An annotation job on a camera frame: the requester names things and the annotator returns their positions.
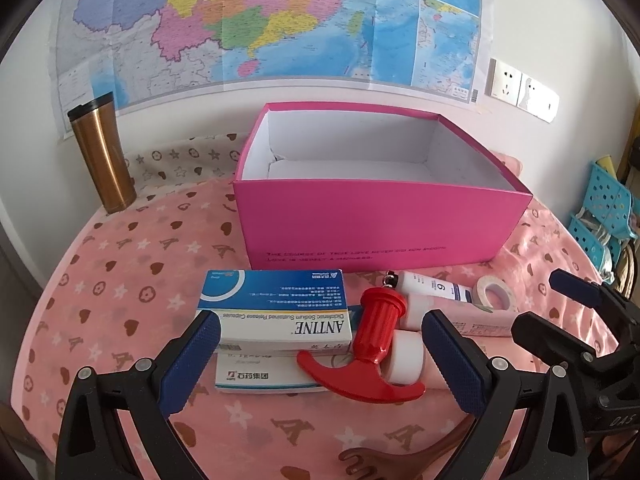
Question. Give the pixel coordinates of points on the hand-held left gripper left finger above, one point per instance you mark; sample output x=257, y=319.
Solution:
x=192, y=360

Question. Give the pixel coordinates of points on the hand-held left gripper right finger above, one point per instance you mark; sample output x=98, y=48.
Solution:
x=455, y=360

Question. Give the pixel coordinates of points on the pink cream tube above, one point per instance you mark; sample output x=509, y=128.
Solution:
x=475, y=320

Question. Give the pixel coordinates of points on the colourful wall map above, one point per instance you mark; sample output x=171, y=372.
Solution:
x=250, y=20

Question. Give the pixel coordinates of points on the yellow object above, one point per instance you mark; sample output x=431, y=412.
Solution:
x=604, y=165

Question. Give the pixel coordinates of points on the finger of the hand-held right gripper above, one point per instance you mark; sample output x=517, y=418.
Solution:
x=545, y=335
x=575, y=290

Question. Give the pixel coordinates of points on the red plastic hammer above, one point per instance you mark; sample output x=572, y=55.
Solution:
x=375, y=320

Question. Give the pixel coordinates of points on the blue and white medicine box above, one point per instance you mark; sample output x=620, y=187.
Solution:
x=270, y=305

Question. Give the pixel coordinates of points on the white ointment tube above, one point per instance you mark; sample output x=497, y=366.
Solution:
x=435, y=285

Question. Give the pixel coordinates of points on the pink cardboard box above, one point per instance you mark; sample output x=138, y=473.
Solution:
x=350, y=225

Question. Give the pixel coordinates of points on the white medical tape roll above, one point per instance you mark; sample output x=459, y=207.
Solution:
x=495, y=291

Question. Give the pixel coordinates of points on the pink printed cloth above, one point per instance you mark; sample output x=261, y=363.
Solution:
x=125, y=285

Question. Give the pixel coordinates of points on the white wall socket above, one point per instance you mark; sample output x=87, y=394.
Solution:
x=540, y=97
x=505, y=82

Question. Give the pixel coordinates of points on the copper travel tumbler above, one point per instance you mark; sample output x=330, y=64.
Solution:
x=102, y=160

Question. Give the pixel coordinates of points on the blue plastic rack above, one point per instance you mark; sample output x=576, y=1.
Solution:
x=605, y=200

